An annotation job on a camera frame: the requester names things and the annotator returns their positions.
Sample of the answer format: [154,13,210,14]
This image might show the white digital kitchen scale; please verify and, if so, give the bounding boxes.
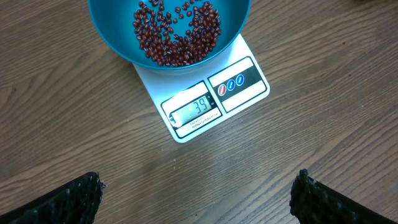
[134,35,270,143]

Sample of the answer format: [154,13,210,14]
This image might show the blue plastic bowl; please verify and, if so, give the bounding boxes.
[88,0,252,70]

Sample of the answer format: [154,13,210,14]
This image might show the red adzuki beans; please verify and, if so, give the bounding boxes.
[132,1,221,67]

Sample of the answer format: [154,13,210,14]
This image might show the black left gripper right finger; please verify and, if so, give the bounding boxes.
[289,169,397,224]

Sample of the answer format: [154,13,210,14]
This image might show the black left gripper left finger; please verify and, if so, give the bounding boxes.
[1,172,105,224]

